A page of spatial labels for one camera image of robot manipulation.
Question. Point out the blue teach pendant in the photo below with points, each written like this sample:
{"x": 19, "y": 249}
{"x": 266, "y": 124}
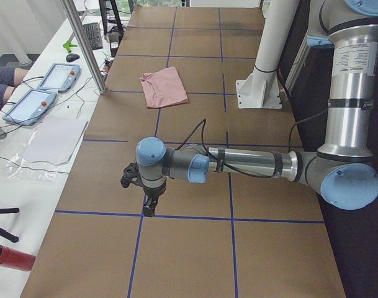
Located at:
{"x": 30, "y": 107}
{"x": 60, "y": 77}

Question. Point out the black box white label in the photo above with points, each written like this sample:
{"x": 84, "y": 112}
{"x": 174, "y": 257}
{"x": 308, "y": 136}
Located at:
{"x": 114, "y": 39}

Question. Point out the black computer mouse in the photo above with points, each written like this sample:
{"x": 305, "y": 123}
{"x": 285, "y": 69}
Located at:
{"x": 72, "y": 57}

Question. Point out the pink snoopy t-shirt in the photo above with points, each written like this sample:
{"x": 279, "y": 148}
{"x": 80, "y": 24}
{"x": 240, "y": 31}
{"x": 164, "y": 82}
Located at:
{"x": 163, "y": 88}

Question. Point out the black keyboard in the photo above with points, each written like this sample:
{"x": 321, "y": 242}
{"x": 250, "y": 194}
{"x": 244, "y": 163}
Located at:
{"x": 93, "y": 33}

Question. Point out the aluminium frame post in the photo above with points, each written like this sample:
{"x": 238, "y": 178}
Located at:
{"x": 77, "y": 27}

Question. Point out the white paper sheets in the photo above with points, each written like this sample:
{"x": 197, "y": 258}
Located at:
{"x": 55, "y": 140}

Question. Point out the lower blue teach pendant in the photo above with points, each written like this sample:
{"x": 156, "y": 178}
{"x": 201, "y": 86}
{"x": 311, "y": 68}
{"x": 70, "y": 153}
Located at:
{"x": 30, "y": 107}

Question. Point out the upper blue teach pendant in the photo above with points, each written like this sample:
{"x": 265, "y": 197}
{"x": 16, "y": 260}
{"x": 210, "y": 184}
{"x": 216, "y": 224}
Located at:
{"x": 60, "y": 77}

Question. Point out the seated person legs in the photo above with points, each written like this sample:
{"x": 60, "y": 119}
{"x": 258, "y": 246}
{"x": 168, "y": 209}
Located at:
{"x": 10, "y": 78}

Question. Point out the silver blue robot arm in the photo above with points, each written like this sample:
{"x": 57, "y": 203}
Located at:
{"x": 340, "y": 170}

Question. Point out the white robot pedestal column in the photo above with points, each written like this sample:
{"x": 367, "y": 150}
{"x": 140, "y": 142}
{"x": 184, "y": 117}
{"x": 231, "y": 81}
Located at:
{"x": 260, "y": 89}

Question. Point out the black camera tripod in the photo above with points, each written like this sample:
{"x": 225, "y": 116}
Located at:
{"x": 5, "y": 223}

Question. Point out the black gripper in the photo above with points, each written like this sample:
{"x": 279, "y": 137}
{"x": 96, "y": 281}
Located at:
{"x": 153, "y": 192}

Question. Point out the green plastic part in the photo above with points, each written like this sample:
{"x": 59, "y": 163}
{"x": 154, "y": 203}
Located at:
{"x": 68, "y": 46}

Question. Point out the red cylinder bottle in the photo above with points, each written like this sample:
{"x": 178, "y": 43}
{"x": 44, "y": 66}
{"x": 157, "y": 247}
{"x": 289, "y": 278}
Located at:
{"x": 15, "y": 259}

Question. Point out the clear plastic bag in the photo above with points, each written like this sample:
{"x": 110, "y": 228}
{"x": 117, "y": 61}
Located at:
{"x": 19, "y": 168}

